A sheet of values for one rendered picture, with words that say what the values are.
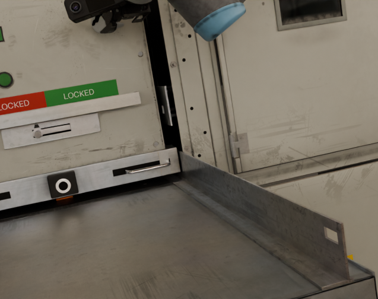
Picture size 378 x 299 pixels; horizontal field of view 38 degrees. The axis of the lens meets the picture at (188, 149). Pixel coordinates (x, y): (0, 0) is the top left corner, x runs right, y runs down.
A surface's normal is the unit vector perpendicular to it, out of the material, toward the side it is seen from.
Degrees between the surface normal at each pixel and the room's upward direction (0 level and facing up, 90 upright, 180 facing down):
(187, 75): 90
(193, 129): 90
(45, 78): 90
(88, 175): 90
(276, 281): 0
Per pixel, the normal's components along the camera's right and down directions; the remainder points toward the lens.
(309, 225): -0.95, 0.19
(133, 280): -0.16, -0.98
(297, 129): 0.26, 0.11
